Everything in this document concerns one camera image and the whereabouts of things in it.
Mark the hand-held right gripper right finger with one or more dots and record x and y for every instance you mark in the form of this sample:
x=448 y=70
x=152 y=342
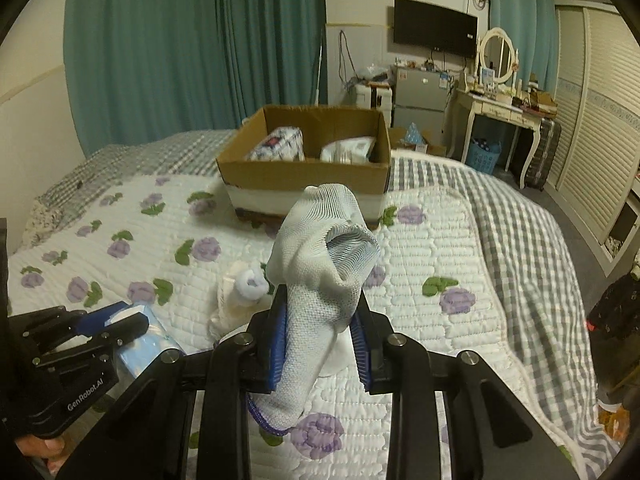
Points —
x=359 y=352

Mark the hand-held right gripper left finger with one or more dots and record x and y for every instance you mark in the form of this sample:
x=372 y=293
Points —
x=276 y=345

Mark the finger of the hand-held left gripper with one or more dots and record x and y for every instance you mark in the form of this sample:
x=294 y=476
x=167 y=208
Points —
x=117 y=336
x=107 y=316

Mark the blue face mask packet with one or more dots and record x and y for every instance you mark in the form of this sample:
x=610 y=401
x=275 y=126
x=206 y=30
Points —
x=147 y=349

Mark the white mesh sock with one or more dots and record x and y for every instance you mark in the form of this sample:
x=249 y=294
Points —
x=310 y=280

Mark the person's left hand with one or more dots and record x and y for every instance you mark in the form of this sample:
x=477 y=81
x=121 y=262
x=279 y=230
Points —
x=42 y=446

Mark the white rolled sock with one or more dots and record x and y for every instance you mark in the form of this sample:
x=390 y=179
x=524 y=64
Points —
x=235 y=305

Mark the white floral quilt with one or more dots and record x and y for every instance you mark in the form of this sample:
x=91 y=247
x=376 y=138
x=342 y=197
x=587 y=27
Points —
x=150 y=240

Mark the patterned pillow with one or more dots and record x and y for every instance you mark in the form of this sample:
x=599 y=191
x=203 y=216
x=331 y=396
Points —
x=42 y=222

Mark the floral tissue packet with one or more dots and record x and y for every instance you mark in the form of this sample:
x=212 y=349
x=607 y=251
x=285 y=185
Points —
x=277 y=144

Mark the white plastic packet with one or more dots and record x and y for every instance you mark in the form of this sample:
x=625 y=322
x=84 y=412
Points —
x=347 y=150

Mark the blue tissue pack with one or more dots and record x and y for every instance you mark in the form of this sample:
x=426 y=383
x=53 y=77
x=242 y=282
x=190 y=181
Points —
x=414 y=134

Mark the blue plastic basket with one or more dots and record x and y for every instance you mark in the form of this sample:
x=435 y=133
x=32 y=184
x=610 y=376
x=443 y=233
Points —
x=484 y=157

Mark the white appliance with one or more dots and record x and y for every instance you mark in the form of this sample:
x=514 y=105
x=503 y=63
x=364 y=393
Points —
x=370 y=96

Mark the dark floral clothing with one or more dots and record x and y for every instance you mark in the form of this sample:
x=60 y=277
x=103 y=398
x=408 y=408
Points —
x=615 y=310

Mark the small grey fridge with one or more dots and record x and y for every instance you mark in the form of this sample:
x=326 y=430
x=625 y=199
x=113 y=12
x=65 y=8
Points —
x=419 y=95

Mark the dark suitcase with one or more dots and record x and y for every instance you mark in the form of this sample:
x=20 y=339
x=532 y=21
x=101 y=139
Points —
x=542 y=152

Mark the wide teal curtain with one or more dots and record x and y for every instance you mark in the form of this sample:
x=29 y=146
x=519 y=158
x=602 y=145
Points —
x=190 y=50

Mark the white dressing table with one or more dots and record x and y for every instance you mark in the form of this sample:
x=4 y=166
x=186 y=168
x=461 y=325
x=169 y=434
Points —
x=492 y=107

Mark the oval white mirror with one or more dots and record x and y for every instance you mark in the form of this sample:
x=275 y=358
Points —
x=497 y=52

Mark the white louvred wardrobe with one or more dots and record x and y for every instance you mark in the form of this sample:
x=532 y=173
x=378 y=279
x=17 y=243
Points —
x=600 y=125

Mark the narrow teal curtain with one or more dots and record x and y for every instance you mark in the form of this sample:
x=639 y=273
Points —
x=520 y=15

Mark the black wall television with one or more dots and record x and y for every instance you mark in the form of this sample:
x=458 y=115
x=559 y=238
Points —
x=435 y=27

